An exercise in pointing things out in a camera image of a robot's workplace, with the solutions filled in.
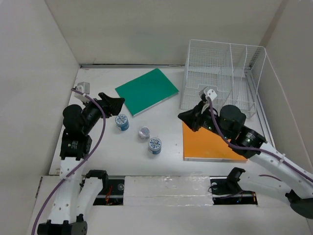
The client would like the blue tape roll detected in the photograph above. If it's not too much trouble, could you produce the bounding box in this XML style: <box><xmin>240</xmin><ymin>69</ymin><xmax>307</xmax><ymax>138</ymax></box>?
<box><xmin>148</xmin><ymin>138</ymin><xmax>162</xmax><ymax>155</ymax></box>
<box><xmin>115</xmin><ymin>114</ymin><xmax>129</xmax><ymax>131</ymax></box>

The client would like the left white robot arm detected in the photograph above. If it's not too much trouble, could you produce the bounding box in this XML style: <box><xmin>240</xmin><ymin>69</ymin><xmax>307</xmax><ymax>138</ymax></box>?
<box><xmin>31</xmin><ymin>91</ymin><xmax>125</xmax><ymax>235</ymax></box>

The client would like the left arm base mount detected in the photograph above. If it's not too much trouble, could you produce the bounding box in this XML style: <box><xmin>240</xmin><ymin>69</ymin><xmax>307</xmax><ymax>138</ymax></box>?
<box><xmin>80</xmin><ymin>176</ymin><xmax>125</xmax><ymax>206</ymax></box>

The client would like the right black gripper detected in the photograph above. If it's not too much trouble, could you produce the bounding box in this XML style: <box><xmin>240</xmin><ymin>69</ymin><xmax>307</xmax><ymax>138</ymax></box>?
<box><xmin>177</xmin><ymin>100</ymin><xmax>232</xmax><ymax>141</ymax></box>

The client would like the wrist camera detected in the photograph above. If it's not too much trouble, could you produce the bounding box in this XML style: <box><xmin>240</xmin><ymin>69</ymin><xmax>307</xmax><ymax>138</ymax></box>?
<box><xmin>199</xmin><ymin>87</ymin><xmax>217</xmax><ymax>102</ymax></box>
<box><xmin>74</xmin><ymin>82</ymin><xmax>90</xmax><ymax>102</ymax></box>

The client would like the white wire rack organizer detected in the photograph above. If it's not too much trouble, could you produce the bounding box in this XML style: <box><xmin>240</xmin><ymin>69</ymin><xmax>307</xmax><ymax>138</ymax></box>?
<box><xmin>180</xmin><ymin>40</ymin><xmax>267</xmax><ymax>118</ymax></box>

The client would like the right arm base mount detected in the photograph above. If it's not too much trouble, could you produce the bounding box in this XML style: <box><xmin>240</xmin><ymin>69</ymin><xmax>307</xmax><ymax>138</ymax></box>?
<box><xmin>208</xmin><ymin>178</ymin><xmax>258</xmax><ymax>206</ymax></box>

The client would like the orange notebook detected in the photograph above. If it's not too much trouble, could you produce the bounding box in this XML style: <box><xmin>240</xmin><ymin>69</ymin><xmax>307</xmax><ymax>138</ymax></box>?
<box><xmin>182</xmin><ymin>124</ymin><xmax>246</xmax><ymax>163</ymax></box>

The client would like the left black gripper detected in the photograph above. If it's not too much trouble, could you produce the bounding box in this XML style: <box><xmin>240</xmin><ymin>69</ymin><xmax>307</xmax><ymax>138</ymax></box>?
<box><xmin>81</xmin><ymin>93</ymin><xmax>124</xmax><ymax>134</ymax></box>

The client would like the green notebook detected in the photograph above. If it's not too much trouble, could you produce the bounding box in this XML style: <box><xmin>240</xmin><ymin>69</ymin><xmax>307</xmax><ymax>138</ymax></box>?
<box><xmin>115</xmin><ymin>69</ymin><xmax>179</xmax><ymax>117</ymax></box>

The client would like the small clear tape roll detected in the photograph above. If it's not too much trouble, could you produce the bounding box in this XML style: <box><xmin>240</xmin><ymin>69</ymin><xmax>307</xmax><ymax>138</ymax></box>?
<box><xmin>138</xmin><ymin>126</ymin><xmax>150</xmax><ymax>140</ymax></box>

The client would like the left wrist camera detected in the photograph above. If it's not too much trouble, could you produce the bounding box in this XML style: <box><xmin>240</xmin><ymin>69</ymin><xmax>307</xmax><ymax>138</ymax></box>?
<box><xmin>74</xmin><ymin>82</ymin><xmax>90</xmax><ymax>102</ymax></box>

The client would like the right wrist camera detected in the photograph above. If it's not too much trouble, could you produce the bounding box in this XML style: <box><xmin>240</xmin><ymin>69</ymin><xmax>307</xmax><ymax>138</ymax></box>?
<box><xmin>199</xmin><ymin>87</ymin><xmax>217</xmax><ymax>102</ymax></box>

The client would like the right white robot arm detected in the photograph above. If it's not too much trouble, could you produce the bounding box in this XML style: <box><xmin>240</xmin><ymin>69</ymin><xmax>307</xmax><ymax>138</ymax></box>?
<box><xmin>178</xmin><ymin>101</ymin><xmax>313</xmax><ymax>219</ymax></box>

